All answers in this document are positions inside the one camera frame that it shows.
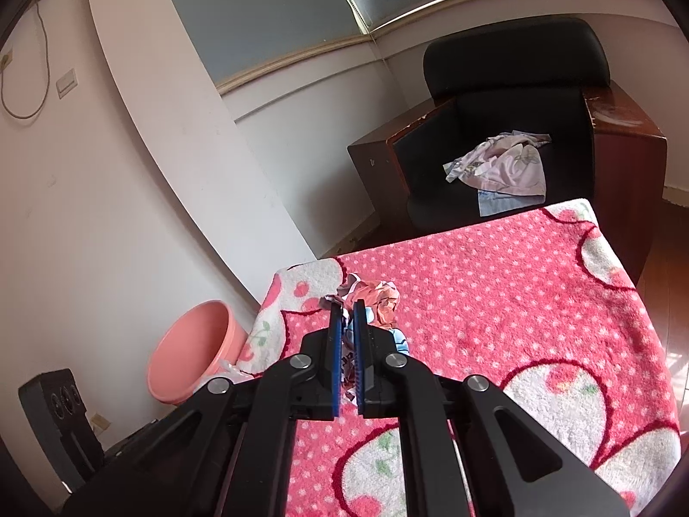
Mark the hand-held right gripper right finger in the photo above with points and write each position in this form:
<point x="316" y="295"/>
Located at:
<point x="359" y="361"/>

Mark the pink polka dot blanket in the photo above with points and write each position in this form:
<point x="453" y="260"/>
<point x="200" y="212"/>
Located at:
<point x="484" y="301"/>

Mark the pink plastic bucket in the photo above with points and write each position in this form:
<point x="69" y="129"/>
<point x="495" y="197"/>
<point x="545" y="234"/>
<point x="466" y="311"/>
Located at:
<point x="183" y="355"/>

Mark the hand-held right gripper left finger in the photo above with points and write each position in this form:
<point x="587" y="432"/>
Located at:
<point x="336" y="361"/>

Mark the white floor socket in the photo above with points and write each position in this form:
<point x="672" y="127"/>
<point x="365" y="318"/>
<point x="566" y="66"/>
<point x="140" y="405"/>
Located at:
<point x="100" y="423"/>

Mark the black leather wooden armchair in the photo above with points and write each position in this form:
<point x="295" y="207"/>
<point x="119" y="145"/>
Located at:
<point x="511" y="64"/>

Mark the white wall switch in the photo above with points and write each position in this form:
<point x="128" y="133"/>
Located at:
<point x="67" y="82"/>

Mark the pale crumpled cloth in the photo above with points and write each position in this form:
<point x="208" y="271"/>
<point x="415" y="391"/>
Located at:
<point x="511" y="172"/>

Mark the colourful printed wrapper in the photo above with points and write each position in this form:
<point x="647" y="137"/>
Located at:
<point x="385" y="301"/>

